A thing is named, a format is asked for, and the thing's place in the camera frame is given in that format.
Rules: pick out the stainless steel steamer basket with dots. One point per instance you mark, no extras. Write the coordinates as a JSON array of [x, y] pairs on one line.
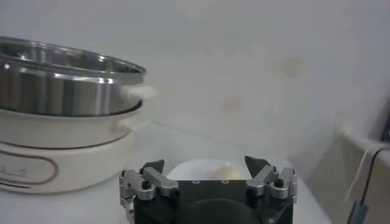
[[61, 91]]

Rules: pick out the white steamed baozi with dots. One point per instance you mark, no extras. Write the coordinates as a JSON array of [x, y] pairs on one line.
[[230, 173]]

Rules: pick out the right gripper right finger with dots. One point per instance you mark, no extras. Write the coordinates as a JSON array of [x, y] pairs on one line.
[[268, 179]]

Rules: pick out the white round plate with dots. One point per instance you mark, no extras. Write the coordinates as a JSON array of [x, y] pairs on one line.
[[189, 170]]

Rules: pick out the white electric cooker base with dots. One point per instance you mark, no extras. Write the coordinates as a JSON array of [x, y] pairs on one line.
[[76, 164]]

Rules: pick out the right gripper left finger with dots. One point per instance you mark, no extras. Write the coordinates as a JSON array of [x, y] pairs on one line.
[[152, 182]]

